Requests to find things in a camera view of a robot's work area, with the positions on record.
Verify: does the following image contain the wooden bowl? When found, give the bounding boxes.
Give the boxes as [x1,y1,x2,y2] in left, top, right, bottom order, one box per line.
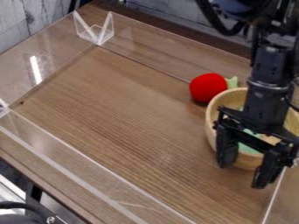
[205,87,299,171]

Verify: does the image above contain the clear acrylic tray wall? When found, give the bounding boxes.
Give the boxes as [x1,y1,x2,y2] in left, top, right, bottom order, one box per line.
[0,5,299,224]

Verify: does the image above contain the green rectangular block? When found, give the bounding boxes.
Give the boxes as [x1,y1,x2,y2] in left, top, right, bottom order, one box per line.
[237,129,261,155]

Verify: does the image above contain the black cable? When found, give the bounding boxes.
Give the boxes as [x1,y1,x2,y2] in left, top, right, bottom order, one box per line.
[0,200,44,224]

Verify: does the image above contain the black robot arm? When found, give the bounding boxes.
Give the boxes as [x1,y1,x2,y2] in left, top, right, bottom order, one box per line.
[195,0,299,189]

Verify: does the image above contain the clear acrylic corner bracket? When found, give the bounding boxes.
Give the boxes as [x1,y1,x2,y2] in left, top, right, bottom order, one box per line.
[72,11,115,46]

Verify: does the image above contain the black metal table frame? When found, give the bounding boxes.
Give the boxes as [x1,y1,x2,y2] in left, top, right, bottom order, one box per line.
[24,184,68,224]

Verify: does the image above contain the red plush strawberry toy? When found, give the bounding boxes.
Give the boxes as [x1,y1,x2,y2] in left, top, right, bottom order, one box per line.
[189,73,239,103]

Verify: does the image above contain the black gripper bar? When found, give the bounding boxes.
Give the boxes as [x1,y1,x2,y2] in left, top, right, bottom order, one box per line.
[212,106,299,189]

